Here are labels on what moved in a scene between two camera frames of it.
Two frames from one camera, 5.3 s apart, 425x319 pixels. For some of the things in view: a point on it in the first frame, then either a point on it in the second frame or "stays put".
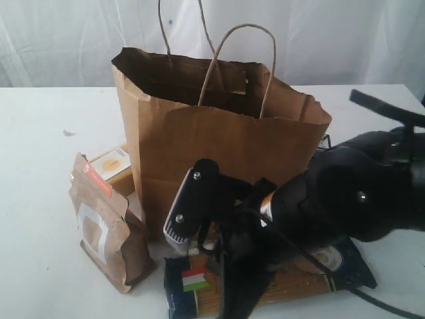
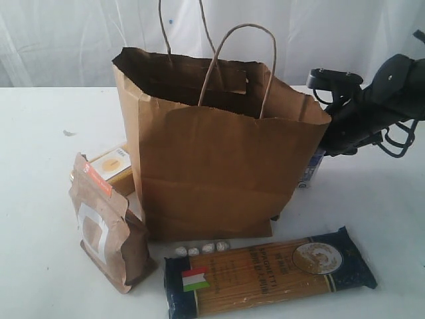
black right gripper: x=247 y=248 → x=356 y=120
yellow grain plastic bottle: x=116 y=167 stays put
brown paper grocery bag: x=178 y=110 stays put
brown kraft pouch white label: x=112 y=236 stays put
